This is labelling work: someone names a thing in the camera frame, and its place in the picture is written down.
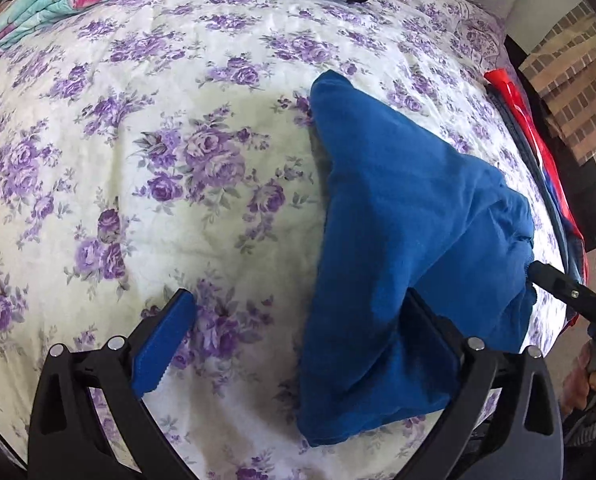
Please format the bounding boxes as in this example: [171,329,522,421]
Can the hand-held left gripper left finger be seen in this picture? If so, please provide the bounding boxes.
[27,287,199,480]

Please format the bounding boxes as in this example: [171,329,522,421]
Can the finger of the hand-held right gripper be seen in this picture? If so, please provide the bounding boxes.
[527,260,586,307]

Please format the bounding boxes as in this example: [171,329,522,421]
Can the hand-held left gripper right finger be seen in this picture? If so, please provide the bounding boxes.
[395,287,565,480]

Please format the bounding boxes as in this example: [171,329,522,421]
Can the blue and red pants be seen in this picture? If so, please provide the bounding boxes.
[296,70,538,448]

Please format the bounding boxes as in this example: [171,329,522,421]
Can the person's right hand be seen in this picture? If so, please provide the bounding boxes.
[560,342,596,417]

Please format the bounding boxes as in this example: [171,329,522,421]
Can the red and blue garment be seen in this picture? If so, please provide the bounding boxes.
[484,69,586,331]

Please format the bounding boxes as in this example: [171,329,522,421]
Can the brick pattern panel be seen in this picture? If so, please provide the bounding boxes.
[519,0,596,166]

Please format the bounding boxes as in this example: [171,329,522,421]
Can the purple floral bed sheet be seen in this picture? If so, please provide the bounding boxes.
[0,0,586,480]

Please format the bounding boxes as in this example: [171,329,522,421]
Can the colourful floral quilt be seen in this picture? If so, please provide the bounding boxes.
[0,0,171,63]

